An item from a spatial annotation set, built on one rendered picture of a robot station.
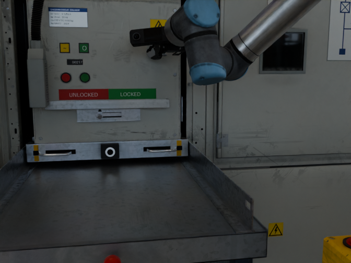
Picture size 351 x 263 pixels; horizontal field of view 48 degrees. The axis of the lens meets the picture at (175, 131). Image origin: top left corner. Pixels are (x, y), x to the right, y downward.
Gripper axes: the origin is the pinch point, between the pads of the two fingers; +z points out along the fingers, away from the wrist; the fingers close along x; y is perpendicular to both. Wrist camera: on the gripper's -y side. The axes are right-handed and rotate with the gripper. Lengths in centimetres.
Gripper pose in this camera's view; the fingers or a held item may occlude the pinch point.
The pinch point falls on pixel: (147, 52)
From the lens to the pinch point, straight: 133.2
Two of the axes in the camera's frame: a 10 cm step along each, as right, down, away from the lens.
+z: -4.1, 1.2, 9.1
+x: -1.1, -9.9, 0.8
